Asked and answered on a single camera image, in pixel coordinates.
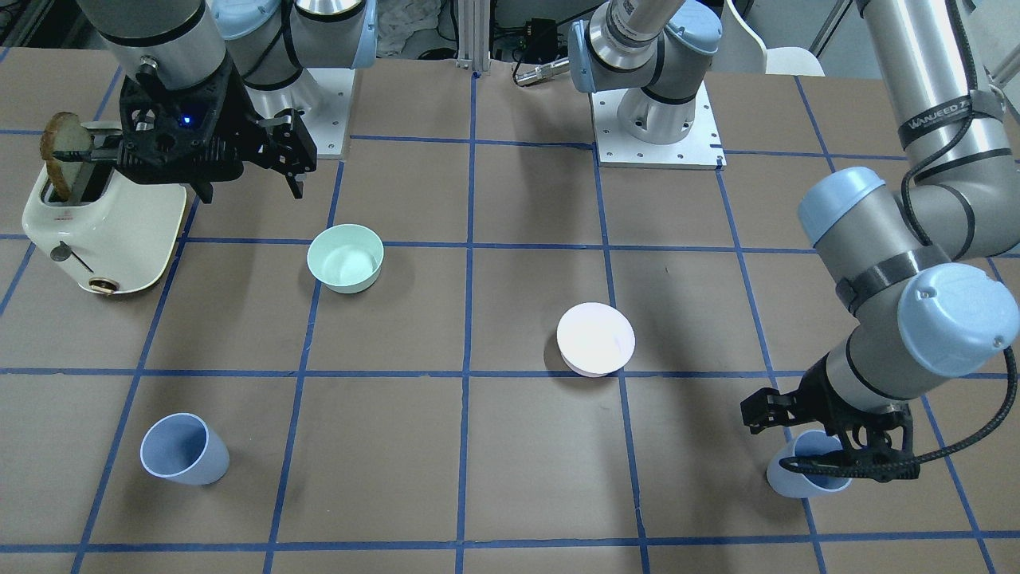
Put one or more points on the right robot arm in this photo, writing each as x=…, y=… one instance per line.
x=271, y=42

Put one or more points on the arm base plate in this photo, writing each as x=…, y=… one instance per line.
x=324, y=97
x=635, y=131

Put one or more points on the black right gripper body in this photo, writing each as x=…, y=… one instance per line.
x=239, y=108

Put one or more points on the cream white toaster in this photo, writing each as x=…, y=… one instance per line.
x=113, y=236

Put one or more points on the pink white bowl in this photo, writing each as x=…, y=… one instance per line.
x=595, y=339

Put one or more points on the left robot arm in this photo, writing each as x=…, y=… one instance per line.
x=900, y=257

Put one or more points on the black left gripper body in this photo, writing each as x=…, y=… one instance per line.
x=829, y=405

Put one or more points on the blue cup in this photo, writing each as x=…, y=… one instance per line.
x=184, y=449
x=797, y=485

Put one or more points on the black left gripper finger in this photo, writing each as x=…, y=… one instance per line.
x=768, y=408
x=829, y=463

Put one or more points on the mint green bowl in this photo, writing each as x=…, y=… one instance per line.
x=346, y=258

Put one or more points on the toasted bread slice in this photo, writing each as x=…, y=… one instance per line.
x=62, y=180

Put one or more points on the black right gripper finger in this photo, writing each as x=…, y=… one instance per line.
x=289, y=148
x=90, y=147

